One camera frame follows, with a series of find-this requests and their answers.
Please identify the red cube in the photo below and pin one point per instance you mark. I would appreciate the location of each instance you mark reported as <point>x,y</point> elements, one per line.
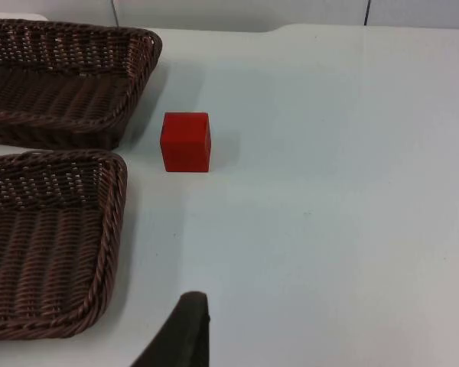
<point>185,143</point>

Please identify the dark brown wicker basket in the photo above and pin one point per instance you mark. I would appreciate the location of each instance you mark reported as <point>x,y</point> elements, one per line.
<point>57,80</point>
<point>46,248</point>

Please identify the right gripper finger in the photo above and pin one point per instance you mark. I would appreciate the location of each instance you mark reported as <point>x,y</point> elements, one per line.
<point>183,336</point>

